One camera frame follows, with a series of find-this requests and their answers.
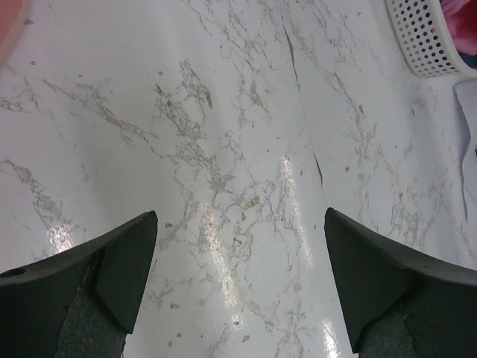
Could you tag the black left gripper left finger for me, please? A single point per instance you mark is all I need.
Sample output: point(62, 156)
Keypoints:
point(82, 302)

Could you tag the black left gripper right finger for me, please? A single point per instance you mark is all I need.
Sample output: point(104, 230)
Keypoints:
point(397, 301)

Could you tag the pink t-shirt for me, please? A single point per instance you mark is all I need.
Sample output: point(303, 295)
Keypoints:
point(460, 17)

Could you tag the white folded cloth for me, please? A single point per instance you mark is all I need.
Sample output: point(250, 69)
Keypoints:
point(465, 93)

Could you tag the white perforated plastic basket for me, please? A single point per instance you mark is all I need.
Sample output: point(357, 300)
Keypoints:
point(425, 40)

